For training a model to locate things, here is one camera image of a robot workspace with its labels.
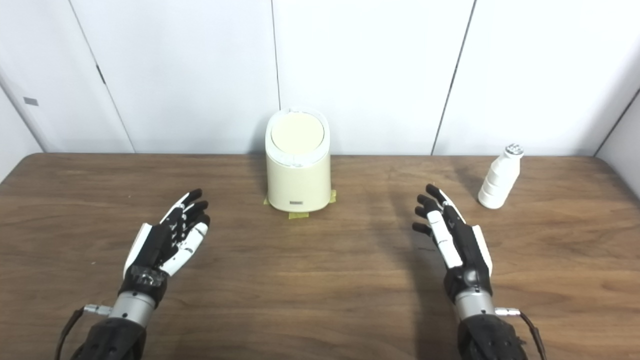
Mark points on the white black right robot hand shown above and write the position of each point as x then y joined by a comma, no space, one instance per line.
467,250

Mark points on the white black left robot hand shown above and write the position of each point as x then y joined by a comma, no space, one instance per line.
150,250

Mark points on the small white plastic bottle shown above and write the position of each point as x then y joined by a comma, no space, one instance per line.
495,182

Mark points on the cream round bin lid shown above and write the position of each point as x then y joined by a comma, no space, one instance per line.
297,132

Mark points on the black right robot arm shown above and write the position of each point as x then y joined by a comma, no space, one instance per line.
487,335

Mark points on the cream-colored cylindrical bin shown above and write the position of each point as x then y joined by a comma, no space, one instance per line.
298,182

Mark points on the small gray wall label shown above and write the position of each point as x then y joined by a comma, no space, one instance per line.
30,101

